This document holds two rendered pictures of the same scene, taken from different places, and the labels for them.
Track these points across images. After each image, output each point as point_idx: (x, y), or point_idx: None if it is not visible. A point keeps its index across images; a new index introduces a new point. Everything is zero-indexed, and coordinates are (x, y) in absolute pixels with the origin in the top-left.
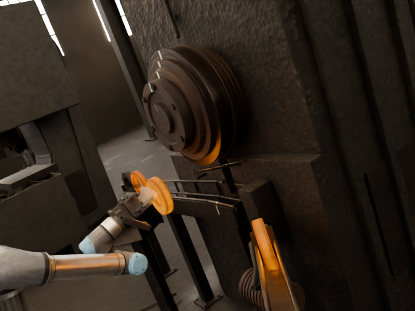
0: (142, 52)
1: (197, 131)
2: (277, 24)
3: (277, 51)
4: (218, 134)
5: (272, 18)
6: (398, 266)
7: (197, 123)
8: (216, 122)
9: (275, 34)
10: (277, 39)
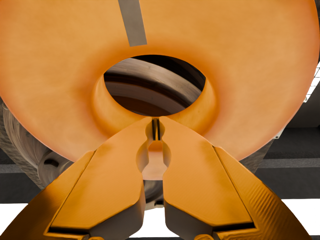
0: (255, 160)
1: (43, 145)
2: (5, 148)
3: (1, 134)
4: (9, 120)
5: (12, 152)
6: None
7: (37, 154)
8: (16, 136)
9: (6, 144)
10: (3, 141)
